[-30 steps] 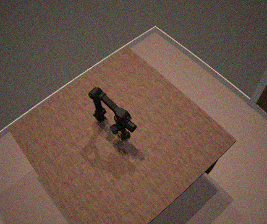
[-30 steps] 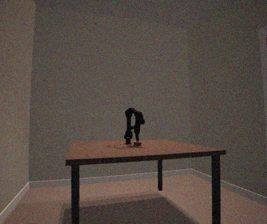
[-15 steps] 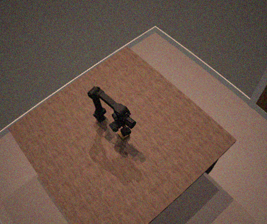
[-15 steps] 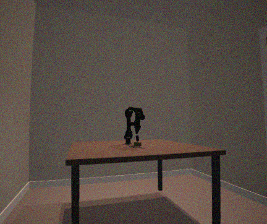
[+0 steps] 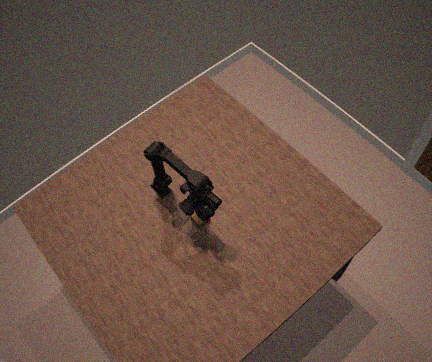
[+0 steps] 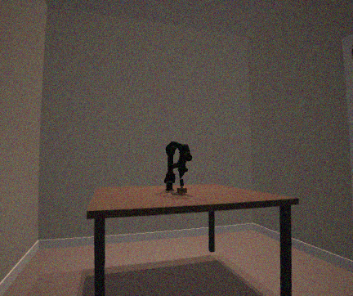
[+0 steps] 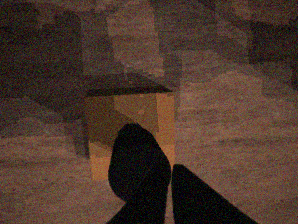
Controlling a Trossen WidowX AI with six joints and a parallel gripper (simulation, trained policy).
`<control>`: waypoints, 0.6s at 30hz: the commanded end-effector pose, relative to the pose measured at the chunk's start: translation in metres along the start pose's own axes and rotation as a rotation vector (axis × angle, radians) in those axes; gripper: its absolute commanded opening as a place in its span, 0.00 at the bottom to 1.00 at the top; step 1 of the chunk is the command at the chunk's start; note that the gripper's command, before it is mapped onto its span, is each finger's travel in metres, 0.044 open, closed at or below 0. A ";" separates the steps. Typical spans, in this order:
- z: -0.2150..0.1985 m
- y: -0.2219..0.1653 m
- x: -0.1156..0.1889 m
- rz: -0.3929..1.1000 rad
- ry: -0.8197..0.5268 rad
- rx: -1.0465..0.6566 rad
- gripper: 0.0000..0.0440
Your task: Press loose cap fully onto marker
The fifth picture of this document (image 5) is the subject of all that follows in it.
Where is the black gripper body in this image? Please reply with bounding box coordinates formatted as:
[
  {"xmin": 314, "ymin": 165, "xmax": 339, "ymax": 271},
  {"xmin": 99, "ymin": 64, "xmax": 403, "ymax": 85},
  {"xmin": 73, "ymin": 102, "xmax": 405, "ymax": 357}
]
[{"xmin": 180, "ymin": 182, "xmax": 215, "ymax": 221}]

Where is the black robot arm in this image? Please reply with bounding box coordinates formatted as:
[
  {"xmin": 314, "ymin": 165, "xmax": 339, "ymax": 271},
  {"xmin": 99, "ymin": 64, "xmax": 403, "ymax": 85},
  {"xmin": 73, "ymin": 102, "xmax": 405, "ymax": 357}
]
[{"xmin": 144, "ymin": 141, "xmax": 222, "ymax": 216}]

